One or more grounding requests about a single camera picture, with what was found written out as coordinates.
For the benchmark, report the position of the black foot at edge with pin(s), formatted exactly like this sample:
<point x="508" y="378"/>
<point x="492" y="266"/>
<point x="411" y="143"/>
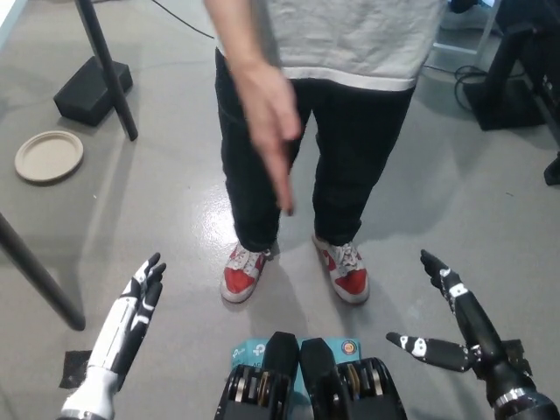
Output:
<point x="553" y="170"/>

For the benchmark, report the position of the black equipment stand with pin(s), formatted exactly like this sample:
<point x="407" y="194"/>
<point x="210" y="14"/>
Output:
<point x="507" y="96"/>

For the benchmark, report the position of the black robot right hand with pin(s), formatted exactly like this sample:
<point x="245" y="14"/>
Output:
<point x="474" y="324"/>

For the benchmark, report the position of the black table leg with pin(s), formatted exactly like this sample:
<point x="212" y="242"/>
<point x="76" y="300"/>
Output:
<point x="39" y="275"/>

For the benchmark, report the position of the person's bare right hand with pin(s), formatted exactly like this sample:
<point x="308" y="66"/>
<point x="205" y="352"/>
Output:
<point x="267" y="105"/>

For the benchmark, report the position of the white metal frame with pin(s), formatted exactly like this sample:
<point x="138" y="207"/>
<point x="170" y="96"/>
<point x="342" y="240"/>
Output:
<point x="464" y="48"/>

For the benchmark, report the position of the black block stand base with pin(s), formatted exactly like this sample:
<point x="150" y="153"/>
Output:
<point x="87" y="94"/>

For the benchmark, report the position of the red white sneaker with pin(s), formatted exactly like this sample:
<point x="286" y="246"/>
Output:
<point x="240" y="277"/>
<point x="347" y="280"/>

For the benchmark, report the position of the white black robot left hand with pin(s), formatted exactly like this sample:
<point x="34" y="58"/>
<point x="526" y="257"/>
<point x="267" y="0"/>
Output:
<point x="116" y="332"/>

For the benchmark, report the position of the black slanted pole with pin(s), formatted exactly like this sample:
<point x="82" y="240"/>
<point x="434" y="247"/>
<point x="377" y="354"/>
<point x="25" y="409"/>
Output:
<point x="109" y="74"/>

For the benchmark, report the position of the beige paper plate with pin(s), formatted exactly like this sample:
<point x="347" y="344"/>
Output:
<point x="49" y="156"/>

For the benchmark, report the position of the person grey shirt black trousers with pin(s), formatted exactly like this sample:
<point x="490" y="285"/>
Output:
<point x="350" y="153"/>

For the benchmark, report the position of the black floor tape patch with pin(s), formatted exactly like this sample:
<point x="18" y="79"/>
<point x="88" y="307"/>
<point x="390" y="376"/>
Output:
<point x="74" y="369"/>

